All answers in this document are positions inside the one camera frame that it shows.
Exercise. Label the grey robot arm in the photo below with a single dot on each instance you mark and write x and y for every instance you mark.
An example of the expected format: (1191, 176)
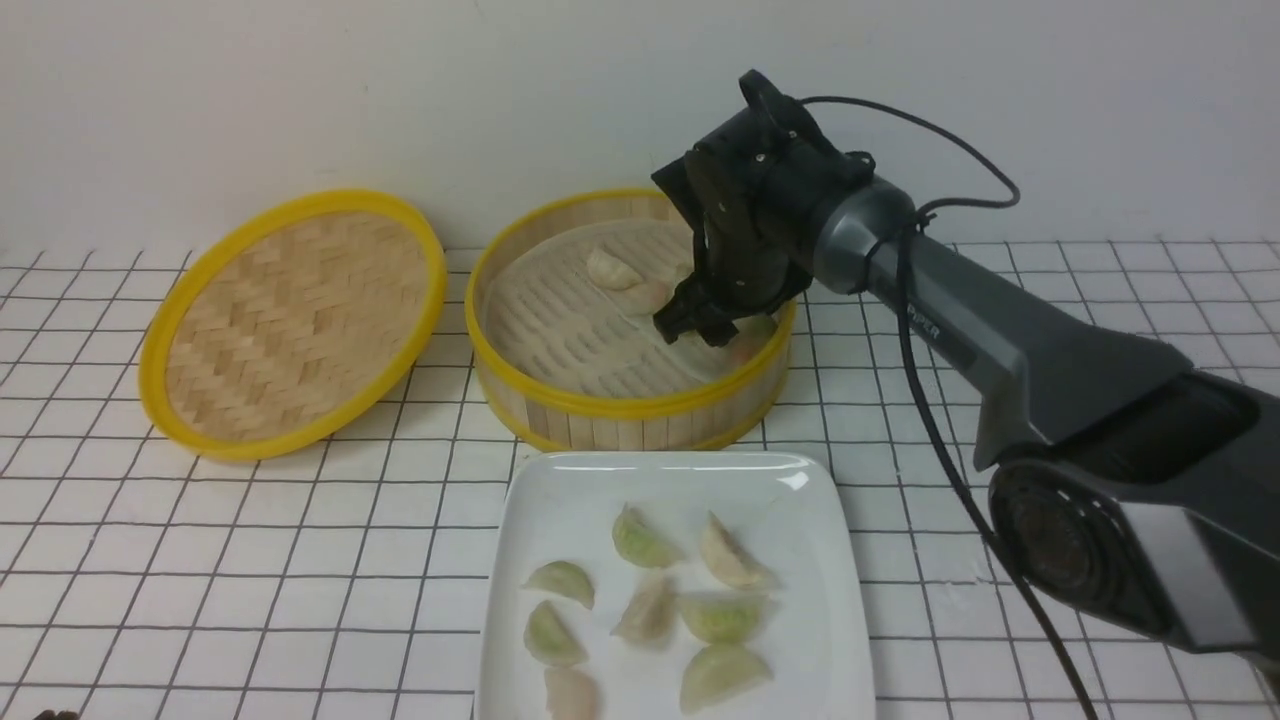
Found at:
(1127, 483)

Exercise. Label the pinkish dumpling plate centre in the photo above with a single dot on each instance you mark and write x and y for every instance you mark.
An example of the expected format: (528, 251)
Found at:
(649, 615)

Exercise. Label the green dumpling plate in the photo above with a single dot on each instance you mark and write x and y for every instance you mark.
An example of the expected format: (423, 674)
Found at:
(641, 545)
(719, 673)
(724, 618)
(564, 578)
(548, 639)

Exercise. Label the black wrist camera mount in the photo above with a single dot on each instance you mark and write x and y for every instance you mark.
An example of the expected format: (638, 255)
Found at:
(771, 111)

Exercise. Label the white dumpling in steamer back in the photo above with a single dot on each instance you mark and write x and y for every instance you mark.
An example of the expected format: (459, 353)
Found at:
(609, 273)

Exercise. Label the white square plate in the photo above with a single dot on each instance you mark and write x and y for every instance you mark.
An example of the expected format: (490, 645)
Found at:
(784, 509)

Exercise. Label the green dumpling plate back centre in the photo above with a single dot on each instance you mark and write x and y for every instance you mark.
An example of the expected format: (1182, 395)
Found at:
(641, 545)

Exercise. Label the green dumpling plate lower left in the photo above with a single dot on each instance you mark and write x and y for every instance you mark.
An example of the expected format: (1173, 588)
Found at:
(548, 639)

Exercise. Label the green dumpling plate lower right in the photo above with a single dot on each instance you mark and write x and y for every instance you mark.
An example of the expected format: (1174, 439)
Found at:
(719, 673)

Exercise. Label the green dumpling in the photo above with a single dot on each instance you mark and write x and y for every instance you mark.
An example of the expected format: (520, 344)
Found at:
(753, 334)

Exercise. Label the yellow rimmed bamboo steamer lid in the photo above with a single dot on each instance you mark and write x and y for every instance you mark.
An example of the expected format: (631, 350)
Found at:
(293, 326)

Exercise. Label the white dumpling plate back right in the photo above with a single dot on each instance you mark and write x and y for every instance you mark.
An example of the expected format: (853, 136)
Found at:
(729, 562)

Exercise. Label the pink dumpling plate bottom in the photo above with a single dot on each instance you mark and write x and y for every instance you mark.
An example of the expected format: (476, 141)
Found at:
(571, 695)

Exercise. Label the pale dumpling in steamer centre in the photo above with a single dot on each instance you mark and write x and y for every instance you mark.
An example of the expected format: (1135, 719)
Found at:
(645, 298)

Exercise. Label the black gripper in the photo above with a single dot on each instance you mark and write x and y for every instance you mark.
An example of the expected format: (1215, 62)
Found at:
(755, 206)

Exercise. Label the yellow rimmed bamboo steamer basket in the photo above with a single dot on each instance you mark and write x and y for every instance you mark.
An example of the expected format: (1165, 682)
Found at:
(565, 369)

